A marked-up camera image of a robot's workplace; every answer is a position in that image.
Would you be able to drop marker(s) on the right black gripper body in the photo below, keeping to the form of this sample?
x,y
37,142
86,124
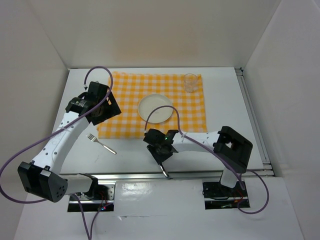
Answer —
x,y
164,155

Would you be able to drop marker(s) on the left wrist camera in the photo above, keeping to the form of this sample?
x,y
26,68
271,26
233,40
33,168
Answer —
x,y
96,91

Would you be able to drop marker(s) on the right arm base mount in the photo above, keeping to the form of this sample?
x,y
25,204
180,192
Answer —
x,y
218,197

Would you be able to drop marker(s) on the silver fork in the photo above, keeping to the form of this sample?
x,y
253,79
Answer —
x,y
94,139

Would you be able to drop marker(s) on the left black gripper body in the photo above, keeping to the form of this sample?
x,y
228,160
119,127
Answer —
x,y
101,111

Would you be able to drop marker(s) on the aluminium rail frame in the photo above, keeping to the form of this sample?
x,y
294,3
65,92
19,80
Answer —
x,y
227,103

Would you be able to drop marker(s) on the silver spoon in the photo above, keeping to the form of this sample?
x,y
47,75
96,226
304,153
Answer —
x,y
165,173

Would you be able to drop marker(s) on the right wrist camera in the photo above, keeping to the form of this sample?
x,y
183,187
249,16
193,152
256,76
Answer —
x,y
153,137

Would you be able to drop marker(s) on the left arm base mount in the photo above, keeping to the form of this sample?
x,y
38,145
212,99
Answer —
x,y
103,198

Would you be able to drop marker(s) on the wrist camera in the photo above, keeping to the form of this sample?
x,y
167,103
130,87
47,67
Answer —
x,y
96,91
153,137

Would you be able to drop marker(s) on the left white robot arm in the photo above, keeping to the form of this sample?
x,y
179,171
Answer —
x,y
41,176

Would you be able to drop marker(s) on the yellow white checkered cloth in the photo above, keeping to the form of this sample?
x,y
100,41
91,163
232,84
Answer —
x,y
130,88

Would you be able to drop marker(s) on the clear plastic cup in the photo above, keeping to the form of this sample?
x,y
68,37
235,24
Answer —
x,y
190,81

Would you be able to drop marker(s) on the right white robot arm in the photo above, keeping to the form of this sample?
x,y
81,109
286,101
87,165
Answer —
x,y
227,145

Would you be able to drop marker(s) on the cream round plate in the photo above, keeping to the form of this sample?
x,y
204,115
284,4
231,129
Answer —
x,y
155,108

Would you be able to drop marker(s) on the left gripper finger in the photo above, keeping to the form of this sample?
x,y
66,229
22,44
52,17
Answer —
x,y
110,107
96,118

